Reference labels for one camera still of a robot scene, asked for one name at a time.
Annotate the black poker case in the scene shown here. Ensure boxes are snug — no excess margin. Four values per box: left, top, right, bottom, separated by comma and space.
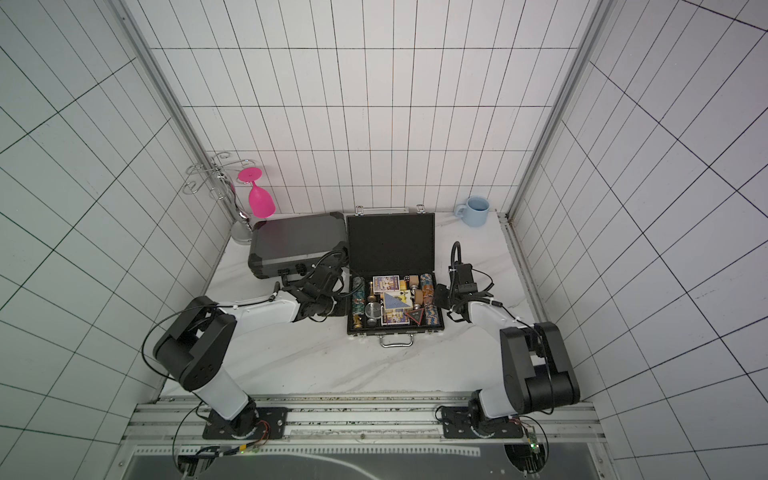
346, 213, 445, 348
247, 212, 348, 286

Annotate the silver poker case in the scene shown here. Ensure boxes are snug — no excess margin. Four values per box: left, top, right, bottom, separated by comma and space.
354, 204, 426, 216

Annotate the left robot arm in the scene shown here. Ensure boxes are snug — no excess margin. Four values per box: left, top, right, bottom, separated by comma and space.
152, 263, 343, 423

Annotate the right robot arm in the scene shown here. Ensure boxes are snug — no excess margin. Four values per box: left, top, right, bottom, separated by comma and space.
435, 261, 581, 420

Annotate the blue round object behind case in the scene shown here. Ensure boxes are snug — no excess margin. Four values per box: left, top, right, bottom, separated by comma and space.
454, 196, 490, 228

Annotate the pink hourglass object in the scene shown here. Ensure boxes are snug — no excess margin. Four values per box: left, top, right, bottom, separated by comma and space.
238, 167, 276, 219

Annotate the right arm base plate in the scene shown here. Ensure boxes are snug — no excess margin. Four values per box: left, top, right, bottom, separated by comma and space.
435, 406, 524, 440

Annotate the chrome wire wall rack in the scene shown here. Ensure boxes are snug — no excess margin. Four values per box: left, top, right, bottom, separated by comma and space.
182, 151, 256, 245

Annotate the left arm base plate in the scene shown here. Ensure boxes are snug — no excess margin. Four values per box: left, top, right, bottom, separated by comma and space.
202, 406, 290, 441

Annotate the aluminium mounting rail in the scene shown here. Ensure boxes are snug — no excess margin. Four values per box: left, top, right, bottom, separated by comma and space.
122, 392, 604, 448

